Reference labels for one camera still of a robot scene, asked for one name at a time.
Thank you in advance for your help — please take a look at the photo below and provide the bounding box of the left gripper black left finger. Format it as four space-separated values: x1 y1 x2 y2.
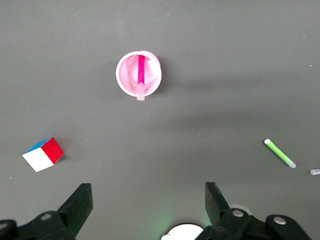
0 183 94 240

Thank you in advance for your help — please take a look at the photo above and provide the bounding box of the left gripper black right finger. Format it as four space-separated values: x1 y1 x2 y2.
197 181 312 240

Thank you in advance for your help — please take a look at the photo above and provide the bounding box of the pink marker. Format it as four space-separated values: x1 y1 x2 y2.
135 54 147 102

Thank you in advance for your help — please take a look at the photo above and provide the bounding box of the red white blue cube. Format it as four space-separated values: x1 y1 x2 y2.
22 137 65 173

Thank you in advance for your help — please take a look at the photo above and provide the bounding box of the green marker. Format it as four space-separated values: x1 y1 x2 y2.
263 138 297 169

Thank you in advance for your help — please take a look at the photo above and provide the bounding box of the pink plastic cup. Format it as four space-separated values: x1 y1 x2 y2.
115 50 163 98

